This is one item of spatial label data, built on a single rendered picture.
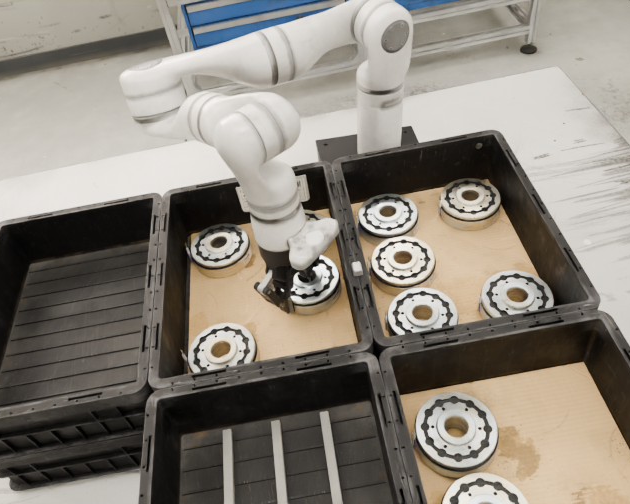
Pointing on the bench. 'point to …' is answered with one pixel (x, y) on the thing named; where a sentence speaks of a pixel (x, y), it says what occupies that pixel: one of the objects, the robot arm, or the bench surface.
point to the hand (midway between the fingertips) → (296, 294)
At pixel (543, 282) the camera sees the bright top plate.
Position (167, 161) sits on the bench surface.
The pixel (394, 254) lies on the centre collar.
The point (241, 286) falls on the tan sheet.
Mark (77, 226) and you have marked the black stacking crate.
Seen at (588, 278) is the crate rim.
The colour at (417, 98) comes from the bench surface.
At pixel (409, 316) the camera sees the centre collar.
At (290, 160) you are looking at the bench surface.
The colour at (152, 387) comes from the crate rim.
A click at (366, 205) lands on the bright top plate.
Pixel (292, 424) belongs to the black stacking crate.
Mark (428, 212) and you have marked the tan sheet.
